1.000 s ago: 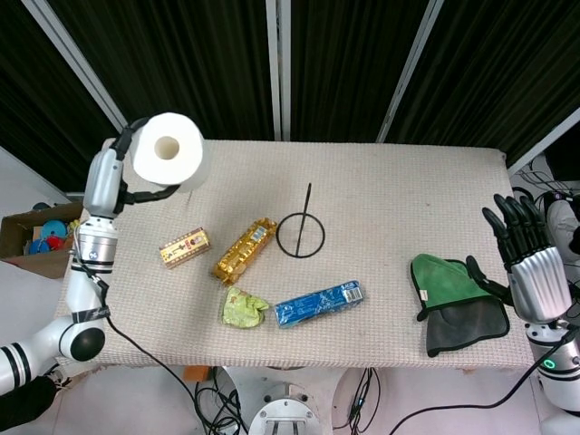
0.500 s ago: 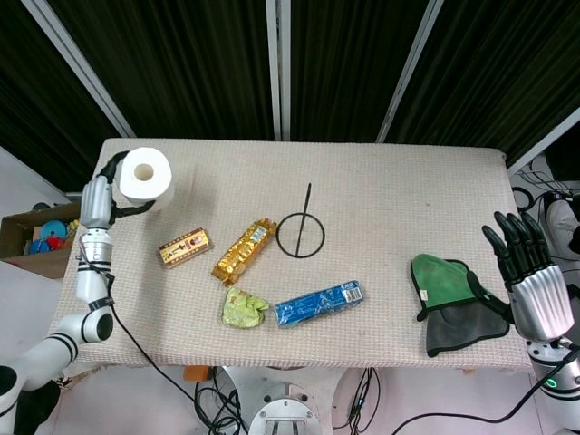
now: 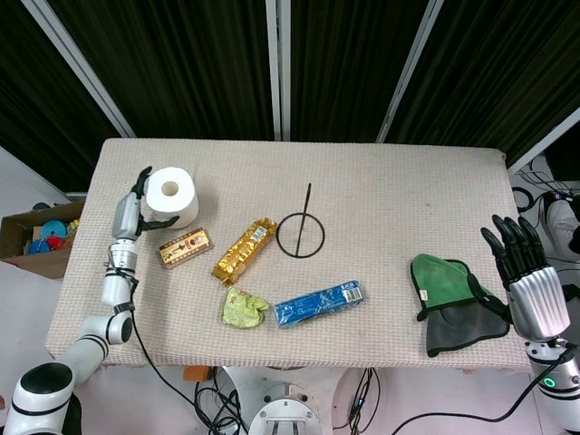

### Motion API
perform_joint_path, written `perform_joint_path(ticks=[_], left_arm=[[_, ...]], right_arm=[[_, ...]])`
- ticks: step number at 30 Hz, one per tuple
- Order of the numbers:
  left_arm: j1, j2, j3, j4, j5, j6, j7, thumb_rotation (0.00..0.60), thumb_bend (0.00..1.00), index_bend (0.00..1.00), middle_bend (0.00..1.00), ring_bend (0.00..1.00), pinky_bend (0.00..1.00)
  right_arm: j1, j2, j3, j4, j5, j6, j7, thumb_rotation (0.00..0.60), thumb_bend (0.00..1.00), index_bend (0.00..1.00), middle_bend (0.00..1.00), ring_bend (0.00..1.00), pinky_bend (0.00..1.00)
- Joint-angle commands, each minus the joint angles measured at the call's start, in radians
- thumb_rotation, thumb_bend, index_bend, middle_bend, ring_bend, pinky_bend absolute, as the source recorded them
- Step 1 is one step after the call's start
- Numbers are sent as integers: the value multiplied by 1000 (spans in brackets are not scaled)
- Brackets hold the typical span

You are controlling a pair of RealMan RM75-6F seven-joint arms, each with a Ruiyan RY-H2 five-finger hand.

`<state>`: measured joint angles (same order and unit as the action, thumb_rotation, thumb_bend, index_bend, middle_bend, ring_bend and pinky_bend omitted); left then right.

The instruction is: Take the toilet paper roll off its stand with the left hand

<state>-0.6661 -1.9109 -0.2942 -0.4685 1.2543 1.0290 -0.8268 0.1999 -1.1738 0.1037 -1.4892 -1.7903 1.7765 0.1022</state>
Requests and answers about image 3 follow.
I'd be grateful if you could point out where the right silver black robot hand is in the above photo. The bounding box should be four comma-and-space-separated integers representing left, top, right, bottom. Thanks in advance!
466, 215, 572, 342

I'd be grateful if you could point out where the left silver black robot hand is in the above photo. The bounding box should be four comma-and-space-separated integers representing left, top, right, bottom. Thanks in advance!
111, 166, 181, 241

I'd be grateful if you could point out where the white toilet paper roll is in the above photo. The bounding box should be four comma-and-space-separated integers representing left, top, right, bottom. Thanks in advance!
144, 166, 200, 230

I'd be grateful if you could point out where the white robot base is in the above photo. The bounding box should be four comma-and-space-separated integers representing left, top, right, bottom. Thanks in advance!
221, 364, 359, 435

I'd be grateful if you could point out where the brown snack packet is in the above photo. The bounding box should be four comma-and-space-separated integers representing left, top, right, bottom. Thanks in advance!
158, 227, 214, 270

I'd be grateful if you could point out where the white machine housing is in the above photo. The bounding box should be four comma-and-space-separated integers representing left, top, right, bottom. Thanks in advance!
541, 189, 580, 262

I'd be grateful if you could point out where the grey microfibre cloth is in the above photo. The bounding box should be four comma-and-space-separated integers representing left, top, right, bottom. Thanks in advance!
424, 301, 512, 359

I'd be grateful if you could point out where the green microfibre cloth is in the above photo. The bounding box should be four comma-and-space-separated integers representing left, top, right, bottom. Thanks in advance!
410, 253, 490, 323

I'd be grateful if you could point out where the brown cardboard box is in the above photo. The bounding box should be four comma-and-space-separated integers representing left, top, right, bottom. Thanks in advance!
0, 201, 87, 280

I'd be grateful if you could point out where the gold foil biscuit pack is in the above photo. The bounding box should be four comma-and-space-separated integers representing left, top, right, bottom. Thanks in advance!
211, 217, 278, 287

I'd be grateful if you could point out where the green crumpled snack bag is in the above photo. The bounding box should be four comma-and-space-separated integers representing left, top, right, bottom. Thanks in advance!
220, 285, 270, 327

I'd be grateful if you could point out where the black curtain panel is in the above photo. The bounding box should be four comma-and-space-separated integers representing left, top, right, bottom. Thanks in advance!
384, 0, 580, 167
47, 0, 276, 140
289, 0, 430, 142
0, 0, 126, 194

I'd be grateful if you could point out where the beige waffle tablecloth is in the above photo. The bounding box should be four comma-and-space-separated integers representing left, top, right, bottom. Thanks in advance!
44, 138, 545, 375

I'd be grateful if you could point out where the blue cookie box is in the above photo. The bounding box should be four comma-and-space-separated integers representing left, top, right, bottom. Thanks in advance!
273, 279, 366, 330

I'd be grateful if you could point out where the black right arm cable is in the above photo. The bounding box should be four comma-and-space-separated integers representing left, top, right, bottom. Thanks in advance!
389, 343, 580, 435

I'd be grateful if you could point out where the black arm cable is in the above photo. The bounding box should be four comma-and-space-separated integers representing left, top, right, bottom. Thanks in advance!
389, 343, 580, 435
106, 257, 205, 418

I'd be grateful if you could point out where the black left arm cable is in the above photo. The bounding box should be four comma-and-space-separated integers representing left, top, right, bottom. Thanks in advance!
106, 257, 205, 418

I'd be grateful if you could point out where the grey slanted frame post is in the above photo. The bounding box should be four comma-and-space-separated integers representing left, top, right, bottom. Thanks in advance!
507, 106, 580, 176
20, 0, 137, 139
374, 0, 448, 144

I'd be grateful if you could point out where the grey upright frame post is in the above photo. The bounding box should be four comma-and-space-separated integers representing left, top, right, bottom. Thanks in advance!
265, 0, 292, 141

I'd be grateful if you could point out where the black floor cable bundle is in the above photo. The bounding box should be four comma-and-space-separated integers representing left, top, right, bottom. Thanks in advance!
193, 366, 249, 435

